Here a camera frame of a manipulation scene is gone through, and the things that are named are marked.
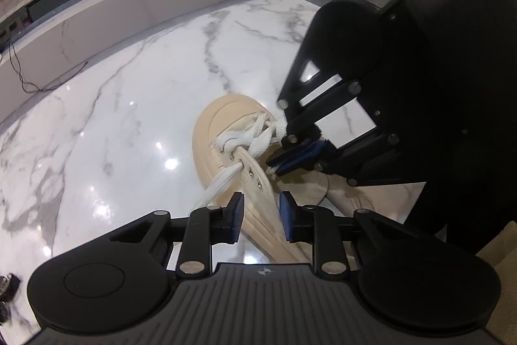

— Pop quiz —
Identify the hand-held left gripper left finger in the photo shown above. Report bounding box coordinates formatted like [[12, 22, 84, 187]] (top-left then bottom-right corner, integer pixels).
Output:
[[109, 191, 246, 282]]

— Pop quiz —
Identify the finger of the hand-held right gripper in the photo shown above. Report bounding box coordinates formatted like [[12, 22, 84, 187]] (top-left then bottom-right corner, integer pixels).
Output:
[[266, 131, 429, 188], [277, 53, 364, 157]]

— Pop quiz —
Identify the person's dark clothing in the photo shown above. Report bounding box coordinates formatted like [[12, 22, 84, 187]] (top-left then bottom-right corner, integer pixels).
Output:
[[404, 151, 517, 253]]

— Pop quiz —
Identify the white marble TV cabinet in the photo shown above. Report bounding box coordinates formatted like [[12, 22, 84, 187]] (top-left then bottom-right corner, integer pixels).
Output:
[[0, 0, 247, 67]]

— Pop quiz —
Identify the white shoelace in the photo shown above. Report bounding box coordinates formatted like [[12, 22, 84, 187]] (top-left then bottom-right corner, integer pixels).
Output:
[[190, 114, 291, 214]]

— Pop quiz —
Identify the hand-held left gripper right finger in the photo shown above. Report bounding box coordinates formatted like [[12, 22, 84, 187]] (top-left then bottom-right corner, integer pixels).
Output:
[[279, 190, 415, 282]]

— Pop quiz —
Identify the black cable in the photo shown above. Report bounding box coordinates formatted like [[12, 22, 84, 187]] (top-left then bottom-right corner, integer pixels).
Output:
[[8, 30, 87, 93]]

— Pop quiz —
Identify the beige cloth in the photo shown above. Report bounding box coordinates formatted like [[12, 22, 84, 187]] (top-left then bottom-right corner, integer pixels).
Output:
[[477, 220, 517, 345]]

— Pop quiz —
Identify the wrist watch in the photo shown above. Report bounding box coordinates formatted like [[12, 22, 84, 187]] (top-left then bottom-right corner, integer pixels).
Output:
[[0, 274, 21, 325]]

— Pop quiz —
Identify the beige canvas shoe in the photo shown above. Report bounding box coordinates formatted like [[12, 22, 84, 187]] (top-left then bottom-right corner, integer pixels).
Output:
[[192, 94, 408, 265]]

